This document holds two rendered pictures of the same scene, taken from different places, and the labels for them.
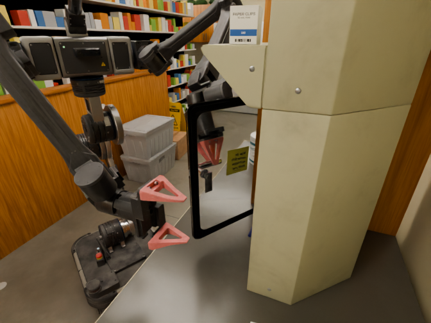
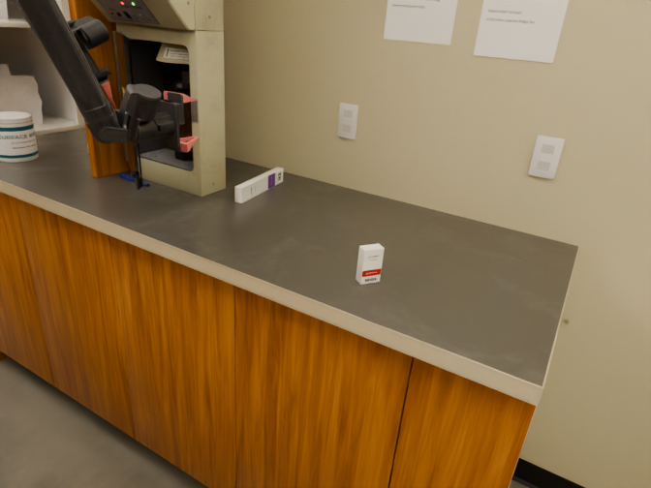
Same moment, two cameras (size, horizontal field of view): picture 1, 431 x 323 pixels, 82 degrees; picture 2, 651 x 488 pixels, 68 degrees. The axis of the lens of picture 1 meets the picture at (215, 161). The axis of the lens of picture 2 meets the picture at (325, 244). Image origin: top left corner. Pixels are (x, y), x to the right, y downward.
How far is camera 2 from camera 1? 1.26 m
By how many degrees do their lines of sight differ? 74
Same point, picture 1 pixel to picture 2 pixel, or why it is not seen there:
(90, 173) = (149, 90)
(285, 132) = (207, 45)
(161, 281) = (160, 223)
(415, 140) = not seen: hidden behind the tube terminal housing
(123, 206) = (164, 120)
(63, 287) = not seen: outside the picture
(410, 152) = not seen: hidden behind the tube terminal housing
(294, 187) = (215, 83)
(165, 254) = (127, 219)
